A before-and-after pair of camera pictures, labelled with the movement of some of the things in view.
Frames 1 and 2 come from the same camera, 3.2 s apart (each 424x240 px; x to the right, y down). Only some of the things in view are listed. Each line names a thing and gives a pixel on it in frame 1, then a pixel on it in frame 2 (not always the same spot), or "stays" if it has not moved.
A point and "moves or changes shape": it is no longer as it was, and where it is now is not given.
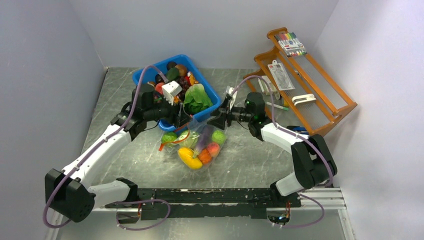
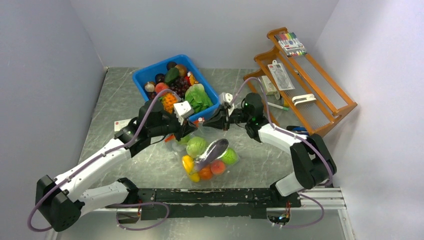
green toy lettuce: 196,100 stays
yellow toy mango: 186,155 -> 188,163
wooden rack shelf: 317,101 stays
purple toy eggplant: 206,138 -> 213,152
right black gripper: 225,114 stays
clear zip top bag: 196,145 moves or changes shape
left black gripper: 177,116 -> 182,130
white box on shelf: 264,86 stays
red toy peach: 214,149 -> 217,167
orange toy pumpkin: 205,156 -> 205,173
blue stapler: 300,129 stays
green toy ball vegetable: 218,137 -> 230,157
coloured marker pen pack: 290,44 stays
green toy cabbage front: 168,137 moves or changes shape
